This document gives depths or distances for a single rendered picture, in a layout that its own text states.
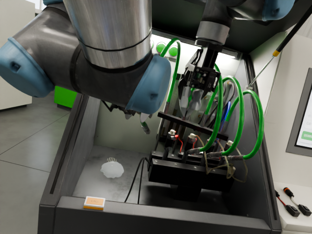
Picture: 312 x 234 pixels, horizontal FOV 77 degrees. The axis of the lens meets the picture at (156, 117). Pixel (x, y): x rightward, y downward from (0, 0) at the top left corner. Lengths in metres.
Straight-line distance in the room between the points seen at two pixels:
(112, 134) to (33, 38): 0.80
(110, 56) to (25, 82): 0.14
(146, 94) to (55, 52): 0.12
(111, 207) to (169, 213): 0.16
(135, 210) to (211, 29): 0.50
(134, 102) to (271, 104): 0.73
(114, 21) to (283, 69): 0.81
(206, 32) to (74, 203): 0.54
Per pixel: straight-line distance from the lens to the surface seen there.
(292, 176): 1.04
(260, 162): 0.80
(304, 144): 1.02
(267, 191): 0.78
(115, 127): 1.03
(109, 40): 0.18
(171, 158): 0.81
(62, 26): 0.32
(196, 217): 0.65
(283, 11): 0.48
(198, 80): 0.52
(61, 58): 0.27
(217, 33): 0.52
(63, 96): 3.71
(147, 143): 1.07
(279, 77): 0.91
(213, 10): 0.53
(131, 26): 0.18
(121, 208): 0.59
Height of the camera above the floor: 1.37
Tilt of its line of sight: 19 degrees down
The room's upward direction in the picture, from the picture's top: 15 degrees clockwise
